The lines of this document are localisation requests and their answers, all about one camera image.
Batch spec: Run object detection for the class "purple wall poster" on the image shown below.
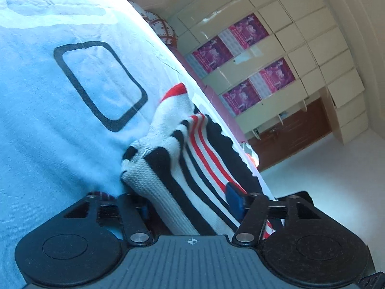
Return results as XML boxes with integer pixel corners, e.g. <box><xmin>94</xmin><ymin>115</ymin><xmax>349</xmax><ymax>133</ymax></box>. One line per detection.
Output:
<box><xmin>219</xmin><ymin>13</ymin><xmax>270</xmax><ymax>55</ymax></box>
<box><xmin>249</xmin><ymin>57</ymin><xmax>297</xmax><ymax>100</ymax></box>
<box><xmin>187</xmin><ymin>36</ymin><xmax>234</xmax><ymax>79</ymax></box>
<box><xmin>221</xmin><ymin>80</ymin><xmax>262</xmax><ymax>117</ymax></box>

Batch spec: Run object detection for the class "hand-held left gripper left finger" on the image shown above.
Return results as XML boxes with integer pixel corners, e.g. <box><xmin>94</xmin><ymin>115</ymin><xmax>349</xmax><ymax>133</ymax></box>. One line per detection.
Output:
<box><xmin>63</xmin><ymin>193</ymin><xmax>152</xmax><ymax>245</ymax></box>

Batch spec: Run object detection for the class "patterned red white pillow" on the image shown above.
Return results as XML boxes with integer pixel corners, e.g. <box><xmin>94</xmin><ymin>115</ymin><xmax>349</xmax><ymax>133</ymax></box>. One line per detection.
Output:
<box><xmin>129</xmin><ymin>0</ymin><xmax>179</xmax><ymax>49</ymax></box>

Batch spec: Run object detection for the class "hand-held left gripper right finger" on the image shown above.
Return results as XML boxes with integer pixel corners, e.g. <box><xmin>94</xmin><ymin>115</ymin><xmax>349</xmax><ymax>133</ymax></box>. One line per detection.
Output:
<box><xmin>225</xmin><ymin>182</ymin><xmax>320</xmax><ymax>244</ymax></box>

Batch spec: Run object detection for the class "striped knit sweater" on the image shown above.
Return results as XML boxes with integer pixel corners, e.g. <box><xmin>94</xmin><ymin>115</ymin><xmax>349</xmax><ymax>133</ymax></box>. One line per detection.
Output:
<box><xmin>120</xmin><ymin>83</ymin><xmax>285</xmax><ymax>238</ymax></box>

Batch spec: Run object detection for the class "brown wooden door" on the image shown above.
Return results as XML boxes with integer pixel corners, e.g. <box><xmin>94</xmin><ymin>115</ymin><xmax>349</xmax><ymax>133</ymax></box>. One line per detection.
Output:
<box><xmin>247</xmin><ymin>96</ymin><xmax>333</xmax><ymax>173</ymax></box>

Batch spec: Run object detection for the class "orange and white clothes pile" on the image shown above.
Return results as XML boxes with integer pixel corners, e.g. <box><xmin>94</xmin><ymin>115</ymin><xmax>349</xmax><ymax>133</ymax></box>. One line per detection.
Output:
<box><xmin>241</xmin><ymin>141</ymin><xmax>260</xmax><ymax>167</ymax></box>

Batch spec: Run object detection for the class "cream wardrobe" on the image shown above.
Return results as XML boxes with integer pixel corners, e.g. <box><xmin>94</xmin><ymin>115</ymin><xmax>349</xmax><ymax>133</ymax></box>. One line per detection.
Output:
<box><xmin>167</xmin><ymin>0</ymin><xmax>369</xmax><ymax>145</ymax></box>

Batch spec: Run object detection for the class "cream corner shelf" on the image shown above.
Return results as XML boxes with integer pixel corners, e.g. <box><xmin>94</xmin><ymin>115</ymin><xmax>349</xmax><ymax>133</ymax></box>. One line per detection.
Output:
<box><xmin>252</xmin><ymin>96</ymin><xmax>311</xmax><ymax>145</ymax></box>

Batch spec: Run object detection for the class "blue patterned blanket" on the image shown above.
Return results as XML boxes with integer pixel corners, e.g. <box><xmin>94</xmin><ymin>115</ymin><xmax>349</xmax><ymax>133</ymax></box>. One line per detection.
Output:
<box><xmin>0</xmin><ymin>0</ymin><xmax>286</xmax><ymax>289</ymax></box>

